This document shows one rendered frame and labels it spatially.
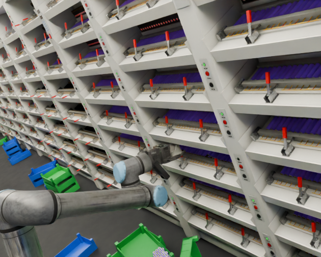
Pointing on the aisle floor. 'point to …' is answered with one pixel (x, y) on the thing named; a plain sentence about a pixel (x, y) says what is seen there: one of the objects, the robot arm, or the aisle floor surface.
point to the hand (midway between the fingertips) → (182, 152)
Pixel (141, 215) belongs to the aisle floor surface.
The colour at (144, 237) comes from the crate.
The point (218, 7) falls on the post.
